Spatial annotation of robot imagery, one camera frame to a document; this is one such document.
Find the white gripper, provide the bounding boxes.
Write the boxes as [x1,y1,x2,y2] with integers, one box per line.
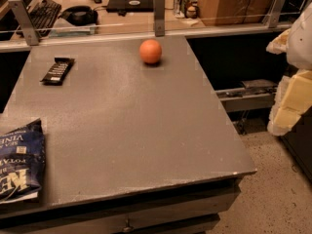
[266,3,312,136]

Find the orange fruit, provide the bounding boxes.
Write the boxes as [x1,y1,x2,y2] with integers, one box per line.
[139,39,162,64]

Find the black rxbar chocolate bar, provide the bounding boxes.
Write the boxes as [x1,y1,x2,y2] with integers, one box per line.
[41,58,75,86]

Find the cardboard box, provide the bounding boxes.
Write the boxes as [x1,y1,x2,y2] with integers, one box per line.
[197,0,273,26]

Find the small round figurine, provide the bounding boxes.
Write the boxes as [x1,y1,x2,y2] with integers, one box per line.
[186,6,198,19]

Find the metal can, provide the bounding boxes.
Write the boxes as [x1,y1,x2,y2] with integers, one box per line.
[174,0,190,18]

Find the black laptop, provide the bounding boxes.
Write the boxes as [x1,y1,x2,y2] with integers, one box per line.
[106,0,153,13]

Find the black headphones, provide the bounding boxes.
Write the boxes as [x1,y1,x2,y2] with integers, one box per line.
[60,6,98,26]

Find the black keyboard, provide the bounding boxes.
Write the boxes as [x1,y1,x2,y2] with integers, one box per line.
[28,0,61,37]

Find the blue chip bag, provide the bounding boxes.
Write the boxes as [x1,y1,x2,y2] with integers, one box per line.
[0,119,46,204]

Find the metal rail shelf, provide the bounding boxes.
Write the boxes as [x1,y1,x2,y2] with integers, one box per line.
[215,79,277,112]

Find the right metal bracket post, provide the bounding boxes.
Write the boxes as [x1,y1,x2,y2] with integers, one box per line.
[265,0,286,28]

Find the metal bracket post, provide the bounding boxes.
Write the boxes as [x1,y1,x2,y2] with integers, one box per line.
[153,0,165,37]
[265,0,286,28]
[9,0,40,46]

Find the middle metal bracket post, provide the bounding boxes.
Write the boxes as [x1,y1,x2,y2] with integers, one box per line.
[153,0,165,37]

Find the grey drawer with handle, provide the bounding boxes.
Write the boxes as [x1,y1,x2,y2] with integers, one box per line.
[1,184,240,234]

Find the left metal bracket post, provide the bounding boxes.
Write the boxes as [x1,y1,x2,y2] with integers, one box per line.
[9,0,40,46]

